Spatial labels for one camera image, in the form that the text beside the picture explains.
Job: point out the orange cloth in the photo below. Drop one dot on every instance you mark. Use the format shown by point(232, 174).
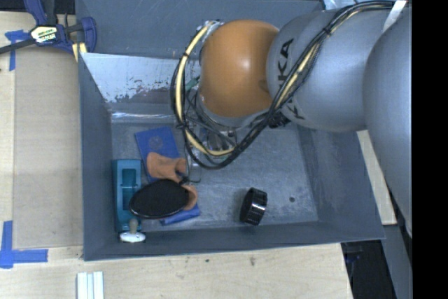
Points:
point(161, 166)

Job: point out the blue booklet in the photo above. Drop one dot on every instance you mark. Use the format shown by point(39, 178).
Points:
point(157, 140)

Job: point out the white and beige knob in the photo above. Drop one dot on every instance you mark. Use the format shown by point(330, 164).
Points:
point(132, 237)

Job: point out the black oval disc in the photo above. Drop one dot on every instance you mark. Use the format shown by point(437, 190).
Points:
point(159, 199)

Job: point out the teal box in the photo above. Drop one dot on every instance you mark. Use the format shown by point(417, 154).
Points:
point(126, 182)

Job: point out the black ribbed cap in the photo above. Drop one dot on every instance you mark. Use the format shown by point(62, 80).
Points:
point(252, 207)

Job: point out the grey metal bin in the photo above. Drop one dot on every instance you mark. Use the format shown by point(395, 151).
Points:
point(266, 171)

